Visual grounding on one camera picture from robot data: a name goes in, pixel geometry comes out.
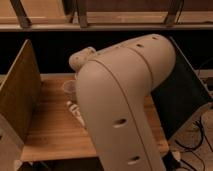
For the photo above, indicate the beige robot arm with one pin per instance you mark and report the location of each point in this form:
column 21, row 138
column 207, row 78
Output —
column 111, row 86

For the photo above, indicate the white lying bottle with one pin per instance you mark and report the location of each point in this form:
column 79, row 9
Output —
column 74, row 109

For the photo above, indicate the right dark divider panel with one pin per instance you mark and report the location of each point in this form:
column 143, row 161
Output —
column 182, row 98

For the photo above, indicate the left wooden divider panel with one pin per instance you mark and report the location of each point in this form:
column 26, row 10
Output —
column 19, row 93

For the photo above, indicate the wooden shelf rail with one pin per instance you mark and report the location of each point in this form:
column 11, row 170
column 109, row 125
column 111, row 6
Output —
column 101, row 15

